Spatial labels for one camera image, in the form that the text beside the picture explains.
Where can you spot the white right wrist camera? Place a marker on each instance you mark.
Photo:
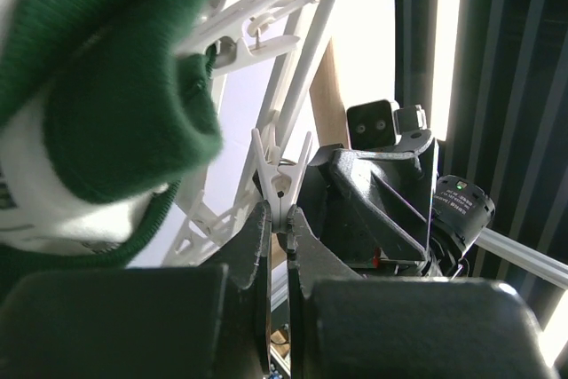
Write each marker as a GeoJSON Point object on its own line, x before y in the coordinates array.
{"type": "Point", "coordinates": [382, 123]}

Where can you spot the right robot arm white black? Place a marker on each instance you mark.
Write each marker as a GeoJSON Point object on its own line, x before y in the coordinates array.
{"type": "Point", "coordinates": [460, 212]}

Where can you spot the wooden drying rack frame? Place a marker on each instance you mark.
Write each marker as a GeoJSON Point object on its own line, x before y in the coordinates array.
{"type": "Point", "coordinates": [315, 76]}

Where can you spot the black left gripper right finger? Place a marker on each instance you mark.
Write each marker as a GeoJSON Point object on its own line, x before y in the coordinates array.
{"type": "Point", "coordinates": [345, 326]}

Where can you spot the white plastic clip hanger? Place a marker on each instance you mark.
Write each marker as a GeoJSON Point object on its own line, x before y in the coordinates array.
{"type": "Point", "coordinates": [268, 97]}

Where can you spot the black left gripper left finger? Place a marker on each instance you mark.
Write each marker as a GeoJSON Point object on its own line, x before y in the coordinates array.
{"type": "Point", "coordinates": [209, 321]}

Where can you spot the white green t-shirt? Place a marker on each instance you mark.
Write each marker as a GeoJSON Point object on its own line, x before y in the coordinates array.
{"type": "Point", "coordinates": [101, 118]}

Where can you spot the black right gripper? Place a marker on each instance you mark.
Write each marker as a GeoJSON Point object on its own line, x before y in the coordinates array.
{"type": "Point", "coordinates": [373, 209]}

